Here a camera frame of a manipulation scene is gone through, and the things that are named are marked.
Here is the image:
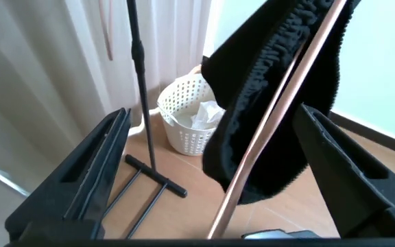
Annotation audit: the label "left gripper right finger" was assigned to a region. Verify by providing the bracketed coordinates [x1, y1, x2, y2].
[292, 104, 395, 239]

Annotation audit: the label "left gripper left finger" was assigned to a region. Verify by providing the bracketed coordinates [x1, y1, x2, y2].
[5, 107, 132, 241]

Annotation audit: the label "black shorts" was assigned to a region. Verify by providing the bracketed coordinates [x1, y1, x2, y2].
[200, 0, 361, 206]

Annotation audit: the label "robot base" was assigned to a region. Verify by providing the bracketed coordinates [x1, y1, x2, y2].
[241, 228, 322, 240]

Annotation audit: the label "white laundry basket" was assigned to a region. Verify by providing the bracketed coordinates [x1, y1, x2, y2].
[128, 64, 226, 157]

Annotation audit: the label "black clothes rack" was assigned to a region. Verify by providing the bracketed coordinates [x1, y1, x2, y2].
[125, 0, 189, 240]

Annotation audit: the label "beige curtain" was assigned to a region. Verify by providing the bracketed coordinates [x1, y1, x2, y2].
[0, 0, 216, 193]

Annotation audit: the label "white garment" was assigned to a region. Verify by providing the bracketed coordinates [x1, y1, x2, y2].
[173, 99, 226, 131]

